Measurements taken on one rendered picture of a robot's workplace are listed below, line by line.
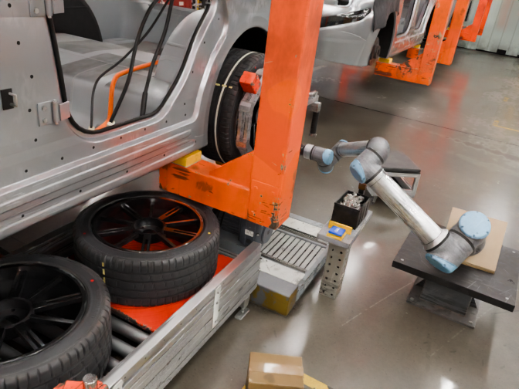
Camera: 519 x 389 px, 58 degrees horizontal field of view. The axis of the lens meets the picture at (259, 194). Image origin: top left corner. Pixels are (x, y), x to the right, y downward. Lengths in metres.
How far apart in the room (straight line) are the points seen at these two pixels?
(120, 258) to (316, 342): 1.04
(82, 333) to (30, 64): 0.85
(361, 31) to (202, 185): 3.21
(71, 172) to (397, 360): 1.69
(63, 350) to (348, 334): 1.43
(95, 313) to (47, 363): 0.24
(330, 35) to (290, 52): 3.11
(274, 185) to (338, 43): 3.13
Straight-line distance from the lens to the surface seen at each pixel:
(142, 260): 1.97
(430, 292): 2.86
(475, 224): 2.55
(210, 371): 2.22
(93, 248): 2.06
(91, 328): 1.69
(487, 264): 2.79
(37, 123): 1.67
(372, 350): 2.48
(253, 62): 2.56
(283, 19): 1.94
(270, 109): 2.01
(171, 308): 2.10
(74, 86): 2.63
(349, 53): 5.14
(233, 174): 2.22
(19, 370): 1.60
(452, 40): 7.96
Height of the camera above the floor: 1.64
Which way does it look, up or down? 26 degrees down
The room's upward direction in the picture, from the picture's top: 7 degrees clockwise
